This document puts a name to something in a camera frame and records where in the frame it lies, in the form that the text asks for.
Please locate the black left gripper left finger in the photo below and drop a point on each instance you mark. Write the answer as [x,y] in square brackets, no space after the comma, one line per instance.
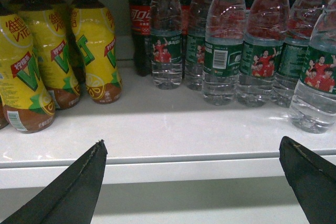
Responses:
[72,196]

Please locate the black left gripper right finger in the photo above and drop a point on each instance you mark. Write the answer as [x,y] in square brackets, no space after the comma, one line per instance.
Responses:
[312,179]

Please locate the rightmost near water bottle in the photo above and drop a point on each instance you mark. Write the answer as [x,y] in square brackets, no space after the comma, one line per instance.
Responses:
[312,107]

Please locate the barcode-facing water bottle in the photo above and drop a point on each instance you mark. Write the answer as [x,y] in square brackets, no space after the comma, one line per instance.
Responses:
[224,37]

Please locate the small far-left water bottle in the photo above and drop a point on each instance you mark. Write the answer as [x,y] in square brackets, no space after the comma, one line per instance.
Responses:
[166,40]

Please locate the front-left lemon tea bottle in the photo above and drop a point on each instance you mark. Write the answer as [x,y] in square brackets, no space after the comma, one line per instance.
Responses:
[27,105]

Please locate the middle lemon tea bottle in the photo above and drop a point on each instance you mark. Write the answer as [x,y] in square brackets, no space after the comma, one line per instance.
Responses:
[52,51]

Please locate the right lemon tea bottle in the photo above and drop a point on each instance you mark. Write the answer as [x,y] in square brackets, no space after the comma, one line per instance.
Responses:
[93,26]

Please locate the cola bottle red label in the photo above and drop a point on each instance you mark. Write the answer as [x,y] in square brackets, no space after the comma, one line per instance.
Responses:
[140,31]

